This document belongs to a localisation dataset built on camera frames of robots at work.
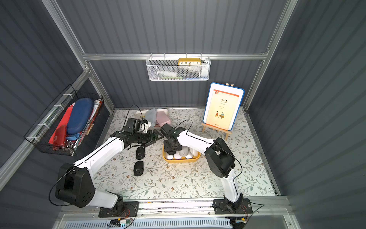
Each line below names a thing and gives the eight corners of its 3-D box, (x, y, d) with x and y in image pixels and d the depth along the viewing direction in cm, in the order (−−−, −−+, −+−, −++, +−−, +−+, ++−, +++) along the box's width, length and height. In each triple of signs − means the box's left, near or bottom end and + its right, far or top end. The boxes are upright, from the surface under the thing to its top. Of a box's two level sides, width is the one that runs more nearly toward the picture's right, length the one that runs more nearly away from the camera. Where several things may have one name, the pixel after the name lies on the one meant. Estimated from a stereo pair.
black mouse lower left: (133, 176, 87) (132, 174, 84) (136, 162, 92) (135, 161, 90) (142, 176, 87) (141, 174, 84) (144, 162, 92) (143, 161, 90)
